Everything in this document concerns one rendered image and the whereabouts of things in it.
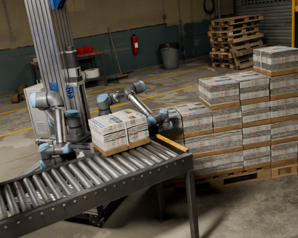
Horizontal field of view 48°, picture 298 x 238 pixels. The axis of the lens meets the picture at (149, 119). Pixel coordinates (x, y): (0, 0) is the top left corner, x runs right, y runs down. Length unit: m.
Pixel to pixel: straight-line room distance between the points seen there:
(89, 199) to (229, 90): 1.71
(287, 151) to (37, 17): 2.70
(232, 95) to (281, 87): 0.47
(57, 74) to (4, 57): 6.13
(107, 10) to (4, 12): 2.70
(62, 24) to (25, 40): 6.14
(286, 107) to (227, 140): 0.66
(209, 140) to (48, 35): 1.75
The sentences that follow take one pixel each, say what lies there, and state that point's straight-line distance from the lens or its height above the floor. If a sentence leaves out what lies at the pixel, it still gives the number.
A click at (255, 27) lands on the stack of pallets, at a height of 0.96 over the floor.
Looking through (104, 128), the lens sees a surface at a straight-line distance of 2.44.
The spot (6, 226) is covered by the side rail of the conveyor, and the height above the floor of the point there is 0.78.
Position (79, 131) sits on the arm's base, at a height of 0.87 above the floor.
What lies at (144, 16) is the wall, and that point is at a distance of 10.41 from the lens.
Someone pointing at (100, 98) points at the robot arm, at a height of 1.03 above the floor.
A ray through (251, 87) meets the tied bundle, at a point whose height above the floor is 0.99.
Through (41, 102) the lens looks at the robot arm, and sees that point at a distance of 2.61.
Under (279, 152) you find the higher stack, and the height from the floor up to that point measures 0.28.
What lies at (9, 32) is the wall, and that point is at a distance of 9.22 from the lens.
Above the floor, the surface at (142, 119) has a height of 1.01.
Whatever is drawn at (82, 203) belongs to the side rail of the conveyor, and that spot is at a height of 0.74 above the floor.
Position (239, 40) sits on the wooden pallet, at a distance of 9.39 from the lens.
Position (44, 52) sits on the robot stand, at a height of 1.55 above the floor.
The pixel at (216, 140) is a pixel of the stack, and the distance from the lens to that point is 3.30.
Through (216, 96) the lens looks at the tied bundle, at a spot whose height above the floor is 0.96.
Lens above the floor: 1.80
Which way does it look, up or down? 18 degrees down
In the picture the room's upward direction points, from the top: 7 degrees counter-clockwise
